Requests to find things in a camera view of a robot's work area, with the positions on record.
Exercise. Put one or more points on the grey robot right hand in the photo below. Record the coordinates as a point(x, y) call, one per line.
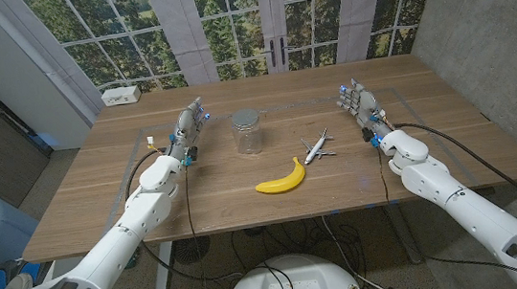
point(365, 104)

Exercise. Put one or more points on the white table leg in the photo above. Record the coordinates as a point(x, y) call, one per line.
point(163, 279)

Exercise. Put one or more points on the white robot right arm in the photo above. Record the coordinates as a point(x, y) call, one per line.
point(467, 209)

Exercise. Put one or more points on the clear plastic jar base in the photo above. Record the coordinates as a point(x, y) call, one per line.
point(248, 140)

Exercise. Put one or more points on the round black floor fan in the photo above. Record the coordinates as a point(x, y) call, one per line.
point(191, 250)

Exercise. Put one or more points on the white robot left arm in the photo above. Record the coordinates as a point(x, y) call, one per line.
point(119, 241)

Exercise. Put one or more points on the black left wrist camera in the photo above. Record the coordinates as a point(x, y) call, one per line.
point(192, 154)

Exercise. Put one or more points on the grey metal jar lid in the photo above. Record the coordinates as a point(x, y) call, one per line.
point(245, 117)

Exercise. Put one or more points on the yellow toy banana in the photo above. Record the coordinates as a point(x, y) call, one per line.
point(284, 184)

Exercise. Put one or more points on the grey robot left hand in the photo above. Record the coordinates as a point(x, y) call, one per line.
point(184, 128)

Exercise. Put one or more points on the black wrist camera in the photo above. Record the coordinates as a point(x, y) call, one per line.
point(192, 154)
point(369, 135)

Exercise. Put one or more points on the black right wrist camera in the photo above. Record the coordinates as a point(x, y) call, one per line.
point(369, 135)

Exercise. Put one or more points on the white toy airplane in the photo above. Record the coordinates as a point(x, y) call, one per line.
point(317, 149)

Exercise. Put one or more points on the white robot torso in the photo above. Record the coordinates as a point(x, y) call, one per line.
point(296, 275)

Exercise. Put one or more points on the dark table leg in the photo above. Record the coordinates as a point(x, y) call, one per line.
point(405, 239)

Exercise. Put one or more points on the white power outlet box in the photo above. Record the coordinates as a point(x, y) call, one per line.
point(121, 96)

